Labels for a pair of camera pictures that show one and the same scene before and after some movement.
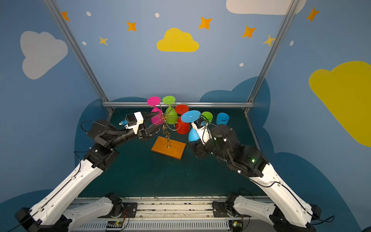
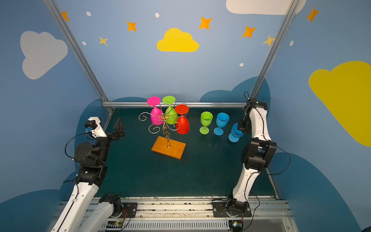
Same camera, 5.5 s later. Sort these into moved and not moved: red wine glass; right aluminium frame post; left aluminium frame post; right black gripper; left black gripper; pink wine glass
Moved: right black gripper; left black gripper
Not moved: pink wine glass; red wine glass; left aluminium frame post; right aluminium frame post
